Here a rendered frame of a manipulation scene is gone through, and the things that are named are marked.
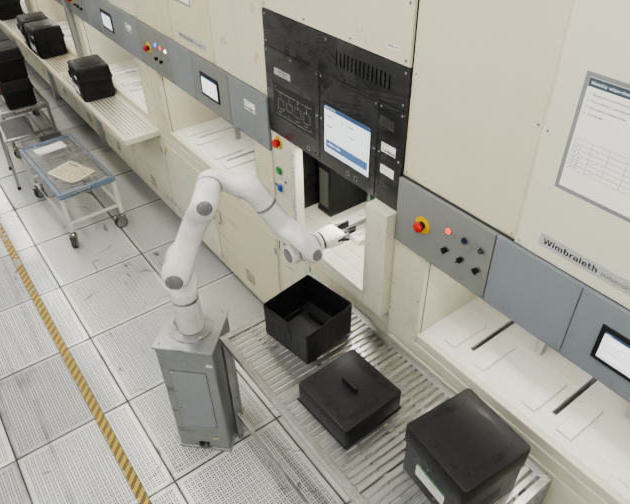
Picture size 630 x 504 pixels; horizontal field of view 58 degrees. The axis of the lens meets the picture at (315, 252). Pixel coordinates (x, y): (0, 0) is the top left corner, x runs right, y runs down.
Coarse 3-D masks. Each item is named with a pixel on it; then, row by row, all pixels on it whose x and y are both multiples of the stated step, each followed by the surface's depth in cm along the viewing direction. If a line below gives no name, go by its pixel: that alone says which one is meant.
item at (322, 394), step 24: (336, 360) 230; (360, 360) 230; (312, 384) 221; (336, 384) 220; (360, 384) 220; (384, 384) 220; (312, 408) 219; (336, 408) 212; (360, 408) 212; (384, 408) 214; (336, 432) 210; (360, 432) 211
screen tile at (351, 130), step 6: (348, 126) 220; (348, 132) 221; (354, 132) 218; (360, 132) 215; (360, 138) 217; (348, 144) 224; (354, 144) 221; (366, 144) 215; (354, 150) 223; (360, 150) 219; (366, 150) 216; (360, 156) 221; (366, 156) 218
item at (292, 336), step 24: (288, 288) 254; (312, 288) 263; (264, 312) 248; (288, 312) 262; (312, 312) 264; (336, 312) 257; (288, 336) 242; (312, 336) 233; (336, 336) 248; (312, 360) 242
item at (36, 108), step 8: (40, 96) 535; (0, 104) 525; (40, 104) 524; (48, 104) 529; (0, 112) 512; (8, 112) 512; (16, 112) 516; (24, 112) 520; (32, 112) 607; (40, 112) 572; (48, 112) 533; (48, 120) 554; (48, 128) 541; (56, 128) 545; (16, 152) 533
